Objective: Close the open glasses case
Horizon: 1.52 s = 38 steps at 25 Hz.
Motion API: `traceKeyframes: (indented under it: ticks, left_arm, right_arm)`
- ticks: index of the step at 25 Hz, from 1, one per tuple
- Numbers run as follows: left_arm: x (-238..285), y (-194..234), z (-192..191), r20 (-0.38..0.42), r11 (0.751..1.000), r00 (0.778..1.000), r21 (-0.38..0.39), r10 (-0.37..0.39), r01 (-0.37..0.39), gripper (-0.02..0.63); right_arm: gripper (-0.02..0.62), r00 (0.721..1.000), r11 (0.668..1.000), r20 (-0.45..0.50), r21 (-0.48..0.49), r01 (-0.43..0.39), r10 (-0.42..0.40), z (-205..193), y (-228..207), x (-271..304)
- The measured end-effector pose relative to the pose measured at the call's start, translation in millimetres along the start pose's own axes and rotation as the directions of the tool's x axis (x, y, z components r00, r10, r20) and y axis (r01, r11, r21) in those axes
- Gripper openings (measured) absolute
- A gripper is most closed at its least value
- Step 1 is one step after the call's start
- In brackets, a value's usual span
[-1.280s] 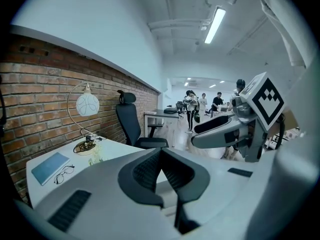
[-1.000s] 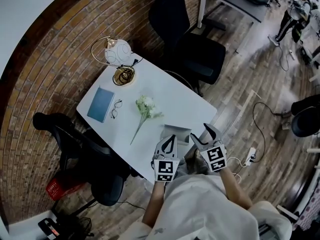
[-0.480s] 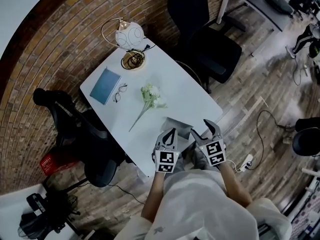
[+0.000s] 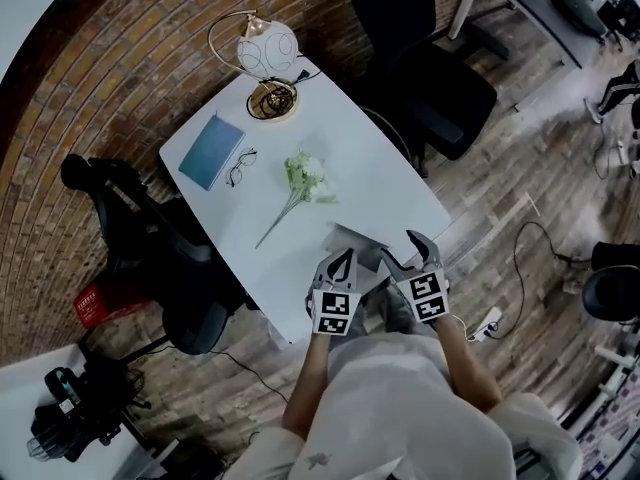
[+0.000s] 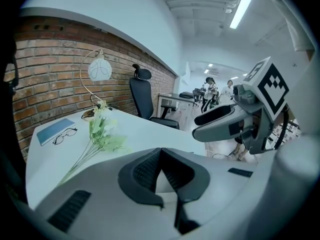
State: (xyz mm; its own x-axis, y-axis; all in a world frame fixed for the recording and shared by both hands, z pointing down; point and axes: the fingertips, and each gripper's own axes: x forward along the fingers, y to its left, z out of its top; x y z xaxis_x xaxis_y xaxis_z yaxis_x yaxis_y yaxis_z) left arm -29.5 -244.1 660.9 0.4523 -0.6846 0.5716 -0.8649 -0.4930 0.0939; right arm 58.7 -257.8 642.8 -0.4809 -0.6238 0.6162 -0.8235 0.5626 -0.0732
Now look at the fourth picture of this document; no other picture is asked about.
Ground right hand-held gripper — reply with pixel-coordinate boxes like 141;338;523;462
379;229;452;326

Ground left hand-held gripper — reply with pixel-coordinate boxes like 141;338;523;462
306;248;362;340

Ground person's left forearm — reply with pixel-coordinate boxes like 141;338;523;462
281;335;332;442

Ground person's right forearm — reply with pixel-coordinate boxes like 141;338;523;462
434;315;504;415

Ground person's grey trousers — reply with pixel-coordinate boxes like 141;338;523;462
349;277;437;342

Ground white artificial flower bouquet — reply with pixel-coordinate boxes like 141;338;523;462
254;150;341;251

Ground thin-framed eyeglasses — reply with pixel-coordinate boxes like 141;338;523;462
224;148;260;188

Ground white folding table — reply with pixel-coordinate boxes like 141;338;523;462
158;55;451;345

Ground person's white shirt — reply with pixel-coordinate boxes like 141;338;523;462
219;335;584;480

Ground black office chair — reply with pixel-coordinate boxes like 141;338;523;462
351;0;499;177
59;153;262;322

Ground blue notebook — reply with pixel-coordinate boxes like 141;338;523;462
178;111;247;193

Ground black swivel chair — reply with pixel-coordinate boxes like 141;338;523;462
582;241;640;326

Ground white metal rack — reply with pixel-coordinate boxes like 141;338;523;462
593;342;640;445

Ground gold lamp with globe shade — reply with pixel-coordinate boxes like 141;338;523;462
207;10;324;122

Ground red plastic crate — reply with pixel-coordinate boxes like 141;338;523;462
73;277;152;330

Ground dark desk with white legs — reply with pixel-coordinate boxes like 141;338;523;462
446;0;609;70

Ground black round bag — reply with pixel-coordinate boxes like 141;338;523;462
552;0;607;35

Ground black device with label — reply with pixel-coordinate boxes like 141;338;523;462
44;366;82;410

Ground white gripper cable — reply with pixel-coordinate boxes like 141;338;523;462
451;315;482;342

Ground black floor cable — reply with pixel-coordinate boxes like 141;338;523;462
492;221;592;330

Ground black fan cable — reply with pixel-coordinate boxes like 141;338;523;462
208;350;294;400

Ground black pedestal fan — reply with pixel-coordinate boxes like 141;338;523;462
27;300;229;464

